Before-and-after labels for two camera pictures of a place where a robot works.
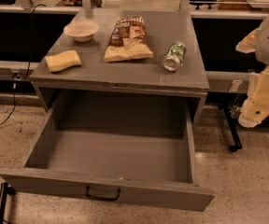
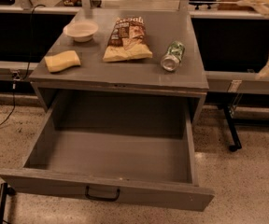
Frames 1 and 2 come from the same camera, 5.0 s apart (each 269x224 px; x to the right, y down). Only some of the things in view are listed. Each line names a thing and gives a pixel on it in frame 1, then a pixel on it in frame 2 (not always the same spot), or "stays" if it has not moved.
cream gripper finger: [247, 45] -> [266, 7]
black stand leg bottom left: [5, 190] stays
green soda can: [175, 56] stays
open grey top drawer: [134, 147] stays
